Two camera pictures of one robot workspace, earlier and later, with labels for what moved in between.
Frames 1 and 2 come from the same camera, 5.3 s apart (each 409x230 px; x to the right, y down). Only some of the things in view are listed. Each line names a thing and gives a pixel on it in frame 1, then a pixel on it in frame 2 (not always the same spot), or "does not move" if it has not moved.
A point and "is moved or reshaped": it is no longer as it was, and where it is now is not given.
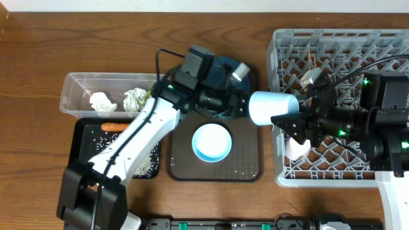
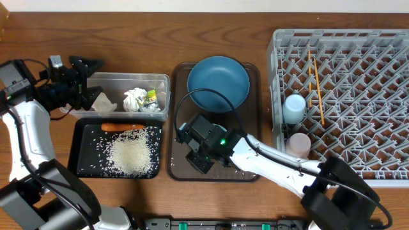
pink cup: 294,151 does not move
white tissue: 100,102 does not move
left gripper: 234,102 → 76,84
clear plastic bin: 78,88 does not move
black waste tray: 91,135 does not move
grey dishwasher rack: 347,55 does not move
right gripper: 309,124 → 193,158
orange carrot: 114,126 does not move
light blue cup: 263,105 is moved or reshaped
